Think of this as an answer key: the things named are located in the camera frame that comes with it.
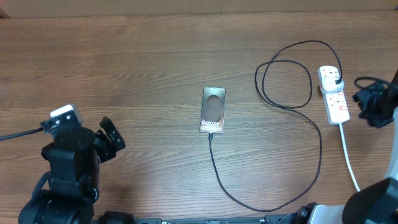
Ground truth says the Galaxy smartphone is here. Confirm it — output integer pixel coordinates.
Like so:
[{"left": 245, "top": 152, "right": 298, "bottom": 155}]
[{"left": 199, "top": 86, "right": 226, "bottom": 134}]

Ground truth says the black USB charging cable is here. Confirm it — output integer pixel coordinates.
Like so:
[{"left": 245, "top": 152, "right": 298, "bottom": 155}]
[{"left": 207, "top": 40, "right": 344, "bottom": 213}]

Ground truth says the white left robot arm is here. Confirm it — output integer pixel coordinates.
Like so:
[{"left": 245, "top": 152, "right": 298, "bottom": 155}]
[{"left": 18, "top": 114, "right": 126, "bottom": 223}]

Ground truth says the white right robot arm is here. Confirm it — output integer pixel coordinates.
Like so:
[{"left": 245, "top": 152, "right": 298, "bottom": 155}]
[{"left": 279, "top": 75, "right": 397, "bottom": 224}]

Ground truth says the white charger adapter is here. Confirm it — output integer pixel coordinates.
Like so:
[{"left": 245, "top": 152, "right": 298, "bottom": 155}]
[{"left": 320, "top": 77, "right": 345, "bottom": 94}]

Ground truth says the white power strip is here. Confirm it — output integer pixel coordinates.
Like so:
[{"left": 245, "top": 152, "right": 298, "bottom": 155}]
[{"left": 317, "top": 65, "right": 351, "bottom": 126}]

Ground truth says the white power strip cord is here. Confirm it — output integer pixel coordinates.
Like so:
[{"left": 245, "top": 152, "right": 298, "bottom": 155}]
[{"left": 338, "top": 122, "right": 361, "bottom": 192}]

